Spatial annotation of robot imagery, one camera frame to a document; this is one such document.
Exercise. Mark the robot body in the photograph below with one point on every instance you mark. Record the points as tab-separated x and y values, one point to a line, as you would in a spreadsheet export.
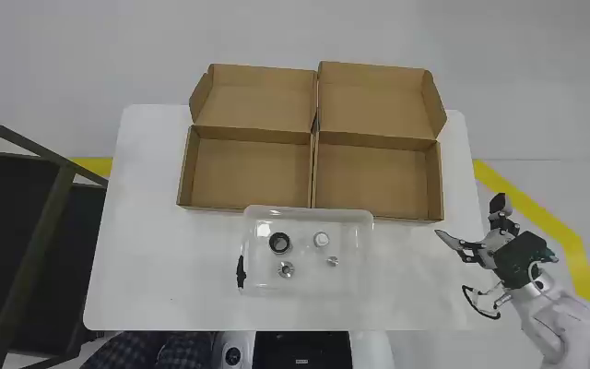
299	350

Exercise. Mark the clear plastic tray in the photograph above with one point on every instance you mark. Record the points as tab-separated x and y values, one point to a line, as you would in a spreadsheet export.
350	281

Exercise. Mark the white round bush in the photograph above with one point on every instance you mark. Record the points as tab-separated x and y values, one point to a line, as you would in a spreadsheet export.
321	239

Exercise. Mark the person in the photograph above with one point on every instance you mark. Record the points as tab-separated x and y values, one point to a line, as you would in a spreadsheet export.
147	353

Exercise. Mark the small metal bush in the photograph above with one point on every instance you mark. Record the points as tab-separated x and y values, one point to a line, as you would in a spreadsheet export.
332	261

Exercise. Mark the cardboard box with narrow flaps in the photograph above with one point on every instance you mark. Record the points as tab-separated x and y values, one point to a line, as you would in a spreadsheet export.
251	173

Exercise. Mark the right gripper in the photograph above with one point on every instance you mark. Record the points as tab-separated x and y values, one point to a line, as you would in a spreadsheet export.
523	258

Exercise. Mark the small black part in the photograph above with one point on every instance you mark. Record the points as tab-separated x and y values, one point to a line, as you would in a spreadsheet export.
240	273

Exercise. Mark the dark metal rack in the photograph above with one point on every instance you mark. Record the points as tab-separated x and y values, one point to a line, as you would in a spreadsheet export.
32	240

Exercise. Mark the cardboard box with wide flaps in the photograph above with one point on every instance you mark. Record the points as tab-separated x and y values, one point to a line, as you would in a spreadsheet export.
373	180

